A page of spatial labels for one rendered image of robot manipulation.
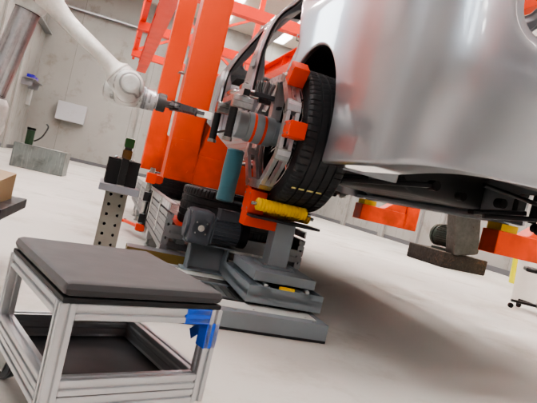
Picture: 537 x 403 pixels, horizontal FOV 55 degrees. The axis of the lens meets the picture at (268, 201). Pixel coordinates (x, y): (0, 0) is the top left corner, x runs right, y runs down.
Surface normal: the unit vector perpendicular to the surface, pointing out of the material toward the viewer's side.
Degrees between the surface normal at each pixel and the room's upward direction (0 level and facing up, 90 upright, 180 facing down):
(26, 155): 90
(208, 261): 90
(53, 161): 90
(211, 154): 90
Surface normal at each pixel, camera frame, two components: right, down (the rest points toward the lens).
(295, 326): 0.29, 0.09
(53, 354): 0.61, 0.16
